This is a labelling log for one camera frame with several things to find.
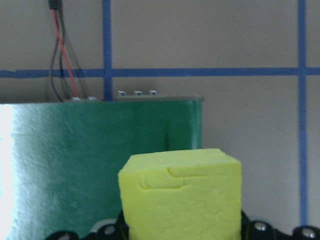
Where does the yellow foam block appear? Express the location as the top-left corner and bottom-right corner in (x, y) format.
(117, 147), (243, 240)

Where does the green conveyor belt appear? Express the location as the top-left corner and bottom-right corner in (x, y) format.
(0, 89), (206, 240)

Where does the thin red wire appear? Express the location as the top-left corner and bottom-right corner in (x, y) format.
(50, 8), (80, 99)

